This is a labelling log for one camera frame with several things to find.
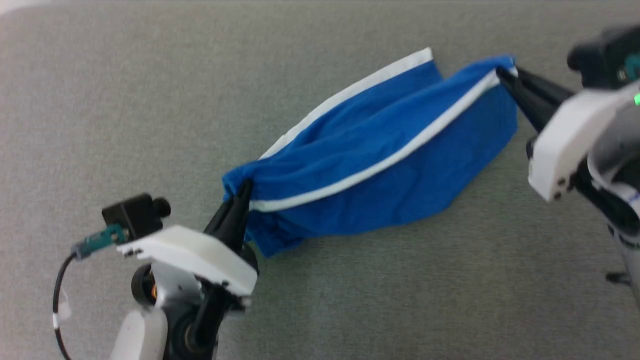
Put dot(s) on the blue garment with white trim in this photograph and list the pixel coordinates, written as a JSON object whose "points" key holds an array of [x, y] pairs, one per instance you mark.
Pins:
{"points": [[380, 185]]}

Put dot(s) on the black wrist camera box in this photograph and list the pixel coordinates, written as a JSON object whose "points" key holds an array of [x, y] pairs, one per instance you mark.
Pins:
{"points": [[605, 57], [132, 215]]}

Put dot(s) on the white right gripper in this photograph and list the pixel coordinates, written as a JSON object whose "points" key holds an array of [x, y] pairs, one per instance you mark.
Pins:
{"points": [[565, 145]]}

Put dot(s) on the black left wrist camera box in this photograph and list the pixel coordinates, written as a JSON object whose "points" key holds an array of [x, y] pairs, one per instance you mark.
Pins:
{"points": [[132, 215]]}

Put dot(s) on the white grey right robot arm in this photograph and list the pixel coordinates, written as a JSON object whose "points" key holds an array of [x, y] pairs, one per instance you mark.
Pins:
{"points": [[625, 150]]}

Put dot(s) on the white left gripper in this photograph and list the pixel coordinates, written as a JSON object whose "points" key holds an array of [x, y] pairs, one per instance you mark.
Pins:
{"points": [[195, 252]]}

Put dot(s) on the grey fabric sofa cushion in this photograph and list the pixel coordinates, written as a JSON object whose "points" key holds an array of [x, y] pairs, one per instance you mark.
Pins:
{"points": [[125, 100]]}

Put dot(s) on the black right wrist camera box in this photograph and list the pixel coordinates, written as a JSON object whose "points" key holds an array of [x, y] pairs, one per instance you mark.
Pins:
{"points": [[605, 57]]}

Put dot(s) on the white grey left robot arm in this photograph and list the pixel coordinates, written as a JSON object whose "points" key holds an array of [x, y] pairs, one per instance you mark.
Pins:
{"points": [[142, 335]]}

